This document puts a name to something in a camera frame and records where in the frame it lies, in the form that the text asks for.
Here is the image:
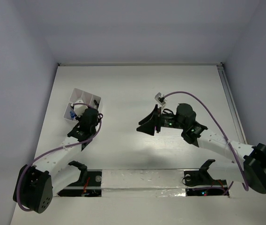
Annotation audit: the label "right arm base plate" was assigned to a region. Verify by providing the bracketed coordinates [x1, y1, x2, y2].
[181, 159, 229, 197]

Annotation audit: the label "blue clear glue bottle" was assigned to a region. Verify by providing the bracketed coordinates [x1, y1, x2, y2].
[70, 111, 76, 120]

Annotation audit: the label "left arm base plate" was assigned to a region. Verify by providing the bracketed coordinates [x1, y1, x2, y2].
[58, 170, 102, 197]

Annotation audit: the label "white divided organizer tray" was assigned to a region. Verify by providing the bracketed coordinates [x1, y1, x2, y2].
[63, 88, 102, 122]

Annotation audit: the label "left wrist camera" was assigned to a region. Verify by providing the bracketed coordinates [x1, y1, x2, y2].
[71, 104, 88, 116]

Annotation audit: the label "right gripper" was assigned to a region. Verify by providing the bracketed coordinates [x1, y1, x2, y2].
[136, 104, 186, 136]

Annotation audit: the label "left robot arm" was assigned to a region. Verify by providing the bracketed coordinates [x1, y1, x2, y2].
[13, 106, 103, 214]

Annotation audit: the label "aluminium rail right side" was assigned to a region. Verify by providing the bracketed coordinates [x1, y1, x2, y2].
[217, 62, 255, 167]

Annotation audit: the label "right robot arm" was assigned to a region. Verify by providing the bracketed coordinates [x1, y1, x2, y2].
[136, 103, 266, 194]

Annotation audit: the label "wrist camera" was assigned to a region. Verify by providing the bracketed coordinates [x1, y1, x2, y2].
[71, 104, 88, 116]
[155, 92, 166, 113]

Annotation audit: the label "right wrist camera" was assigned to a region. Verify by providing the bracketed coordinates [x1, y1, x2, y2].
[155, 92, 166, 113]

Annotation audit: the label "black scissors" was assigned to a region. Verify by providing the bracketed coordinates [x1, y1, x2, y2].
[93, 99, 100, 109]

